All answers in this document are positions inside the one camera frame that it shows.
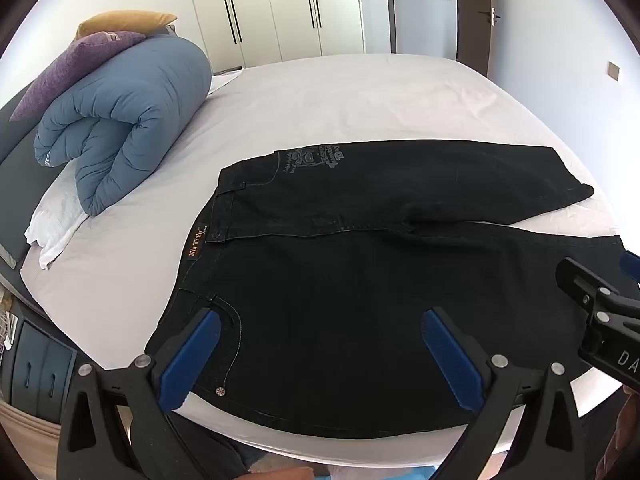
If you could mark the white folded sheet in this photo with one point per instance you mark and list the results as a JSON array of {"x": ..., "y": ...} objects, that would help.
[{"x": 52, "y": 225}]

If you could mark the person's right hand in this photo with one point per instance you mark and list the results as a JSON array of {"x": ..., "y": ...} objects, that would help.
[{"x": 625, "y": 420}]

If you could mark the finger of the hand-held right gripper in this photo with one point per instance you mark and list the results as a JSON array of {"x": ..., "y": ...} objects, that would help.
[
  {"x": 587, "y": 282},
  {"x": 631, "y": 266}
]

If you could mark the cream wardrobe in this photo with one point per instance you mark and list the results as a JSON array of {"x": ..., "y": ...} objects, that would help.
[{"x": 280, "y": 5}]

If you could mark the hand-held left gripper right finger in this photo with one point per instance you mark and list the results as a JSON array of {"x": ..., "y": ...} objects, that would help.
[{"x": 452, "y": 360}]

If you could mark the person's leg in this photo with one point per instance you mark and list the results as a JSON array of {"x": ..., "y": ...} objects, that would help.
[{"x": 230, "y": 452}]

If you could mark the dark brown door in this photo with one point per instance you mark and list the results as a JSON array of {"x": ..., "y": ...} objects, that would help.
[{"x": 472, "y": 15}]

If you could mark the bed with white sheet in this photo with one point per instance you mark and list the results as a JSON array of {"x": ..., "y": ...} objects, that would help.
[{"x": 350, "y": 100}]

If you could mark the black denim pants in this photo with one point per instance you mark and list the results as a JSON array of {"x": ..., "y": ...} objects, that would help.
[{"x": 360, "y": 280}]

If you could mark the rolled blue duvet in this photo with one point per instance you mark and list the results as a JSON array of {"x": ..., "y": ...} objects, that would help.
[{"x": 135, "y": 105}]

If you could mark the yellow pillow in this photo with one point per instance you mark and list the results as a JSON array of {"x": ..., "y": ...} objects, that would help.
[{"x": 125, "y": 21}]

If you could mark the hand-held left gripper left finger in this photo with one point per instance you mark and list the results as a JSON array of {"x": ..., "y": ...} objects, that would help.
[{"x": 192, "y": 355}]

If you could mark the beige wall socket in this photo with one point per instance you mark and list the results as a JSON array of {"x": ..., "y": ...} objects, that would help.
[{"x": 614, "y": 70}]

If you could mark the purple pillow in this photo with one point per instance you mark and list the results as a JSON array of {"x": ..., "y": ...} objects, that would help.
[{"x": 75, "y": 67}]

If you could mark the grey bedside drawer cabinet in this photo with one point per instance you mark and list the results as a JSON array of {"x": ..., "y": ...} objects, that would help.
[{"x": 37, "y": 365}]

